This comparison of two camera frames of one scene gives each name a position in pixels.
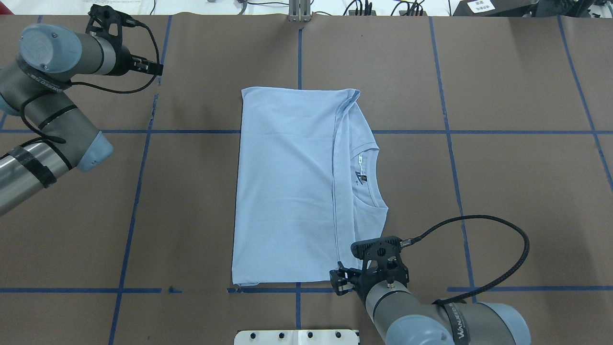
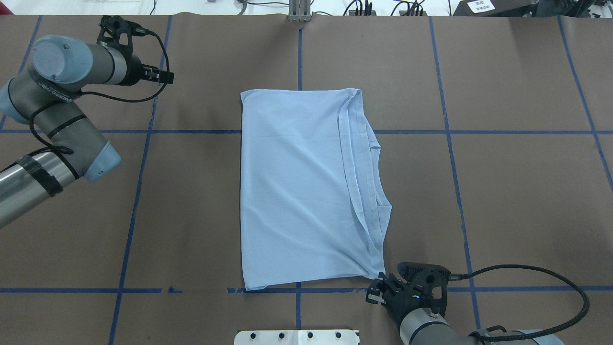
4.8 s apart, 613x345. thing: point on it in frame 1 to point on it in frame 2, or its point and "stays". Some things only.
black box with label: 494,7 stays
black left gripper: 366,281 to 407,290
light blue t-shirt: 307,185 stays
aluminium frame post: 299,10 stays
